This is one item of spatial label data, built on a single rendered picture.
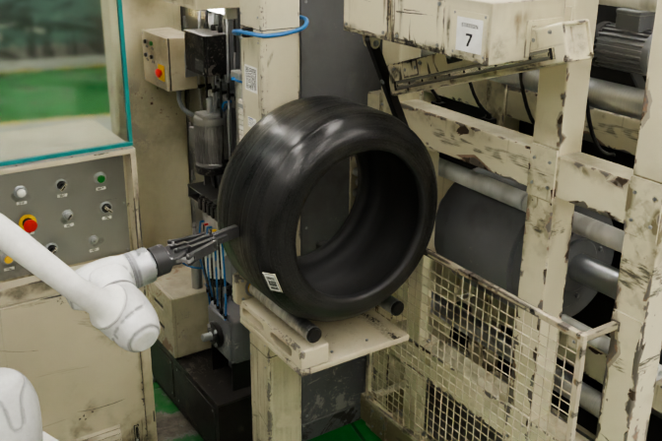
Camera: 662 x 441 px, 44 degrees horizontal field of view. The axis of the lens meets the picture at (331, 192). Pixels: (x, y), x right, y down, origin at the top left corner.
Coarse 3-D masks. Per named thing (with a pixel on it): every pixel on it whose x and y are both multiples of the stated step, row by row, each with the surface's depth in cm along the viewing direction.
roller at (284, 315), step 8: (248, 288) 246; (256, 288) 243; (256, 296) 242; (264, 296) 239; (264, 304) 239; (272, 304) 235; (280, 312) 231; (288, 312) 229; (288, 320) 228; (296, 320) 225; (304, 320) 224; (296, 328) 224; (304, 328) 221; (312, 328) 220; (304, 336) 221; (312, 336) 220; (320, 336) 222
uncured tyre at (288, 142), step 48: (336, 96) 228; (240, 144) 218; (288, 144) 205; (336, 144) 205; (384, 144) 213; (240, 192) 210; (288, 192) 202; (384, 192) 252; (432, 192) 228; (240, 240) 211; (288, 240) 205; (336, 240) 252; (384, 240) 250; (288, 288) 210; (336, 288) 244; (384, 288) 228
